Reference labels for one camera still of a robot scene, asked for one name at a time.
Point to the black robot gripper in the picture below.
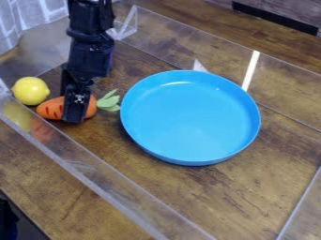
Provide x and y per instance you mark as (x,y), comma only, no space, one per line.
(88,62)

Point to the orange toy carrot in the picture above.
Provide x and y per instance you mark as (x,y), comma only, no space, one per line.
(50,108)

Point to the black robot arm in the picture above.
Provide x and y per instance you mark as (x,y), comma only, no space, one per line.
(90,17)

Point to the yellow toy lemon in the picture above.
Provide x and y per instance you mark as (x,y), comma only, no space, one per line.
(30,90)

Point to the white patterned curtain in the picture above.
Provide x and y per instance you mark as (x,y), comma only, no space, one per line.
(22,14)

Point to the blue round plate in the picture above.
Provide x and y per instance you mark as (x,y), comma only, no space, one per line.
(189,117)

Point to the black bar in background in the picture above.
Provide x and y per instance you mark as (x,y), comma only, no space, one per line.
(274,18)

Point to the clear acrylic enclosure wall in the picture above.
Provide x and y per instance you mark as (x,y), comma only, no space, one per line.
(86,184)

